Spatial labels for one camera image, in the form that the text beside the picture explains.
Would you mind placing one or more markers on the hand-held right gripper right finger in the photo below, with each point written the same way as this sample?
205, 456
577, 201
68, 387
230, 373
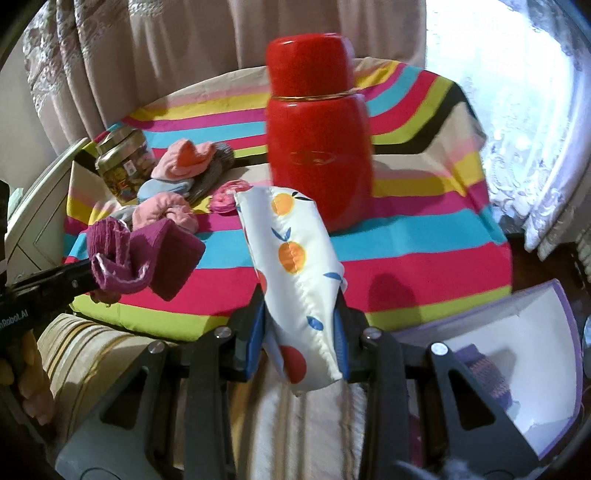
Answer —
342, 341

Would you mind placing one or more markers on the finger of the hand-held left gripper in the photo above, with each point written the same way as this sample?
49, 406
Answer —
81, 291
76, 271

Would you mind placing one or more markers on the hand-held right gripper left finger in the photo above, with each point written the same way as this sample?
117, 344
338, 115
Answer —
255, 346

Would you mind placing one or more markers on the magenta knitted glove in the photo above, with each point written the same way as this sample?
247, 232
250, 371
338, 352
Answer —
166, 258

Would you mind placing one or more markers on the white fruit print pouch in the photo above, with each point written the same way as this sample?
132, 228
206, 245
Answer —
295, 258

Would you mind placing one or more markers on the purple sock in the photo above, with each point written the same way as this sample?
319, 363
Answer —
485, 374

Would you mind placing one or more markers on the purple cardboard box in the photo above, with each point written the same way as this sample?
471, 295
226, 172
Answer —
521, 332

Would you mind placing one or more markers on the person's left hand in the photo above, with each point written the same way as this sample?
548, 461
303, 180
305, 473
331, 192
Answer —
32, 383

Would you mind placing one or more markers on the beige striped plush cushion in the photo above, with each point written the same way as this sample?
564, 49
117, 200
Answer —
92, 350

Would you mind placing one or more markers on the white carved dresser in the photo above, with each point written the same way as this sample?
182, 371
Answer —
41, 221

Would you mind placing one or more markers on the pale blue sock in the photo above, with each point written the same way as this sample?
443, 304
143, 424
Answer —
122, 217

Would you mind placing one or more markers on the glass jar with gold lid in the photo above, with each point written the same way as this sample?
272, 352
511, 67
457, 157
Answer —
124, 170

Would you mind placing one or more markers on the rolled pink sock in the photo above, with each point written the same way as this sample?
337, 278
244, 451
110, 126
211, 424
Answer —
171, 210

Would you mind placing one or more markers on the light blue terry sock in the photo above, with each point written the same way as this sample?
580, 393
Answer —
161, 189

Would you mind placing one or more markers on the colourful striped cloth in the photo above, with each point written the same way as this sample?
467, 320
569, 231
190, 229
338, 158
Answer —
415, 230

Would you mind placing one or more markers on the hot pink scrunchie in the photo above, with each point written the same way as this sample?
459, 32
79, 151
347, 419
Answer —
228, 196

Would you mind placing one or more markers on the grey knitted sock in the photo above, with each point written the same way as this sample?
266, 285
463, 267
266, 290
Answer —
214, 170

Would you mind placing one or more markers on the red thermos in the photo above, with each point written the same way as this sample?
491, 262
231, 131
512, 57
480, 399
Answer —
318, 138

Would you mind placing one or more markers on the white lace curtain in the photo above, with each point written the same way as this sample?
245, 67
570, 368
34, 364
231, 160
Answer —
531, 138

